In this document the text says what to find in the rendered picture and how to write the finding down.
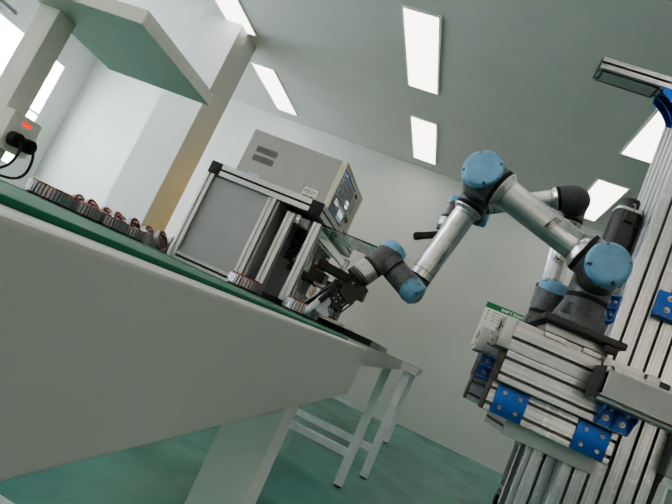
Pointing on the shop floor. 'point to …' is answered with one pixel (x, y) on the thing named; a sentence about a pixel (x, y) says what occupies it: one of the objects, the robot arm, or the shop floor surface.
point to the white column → (181, 126)
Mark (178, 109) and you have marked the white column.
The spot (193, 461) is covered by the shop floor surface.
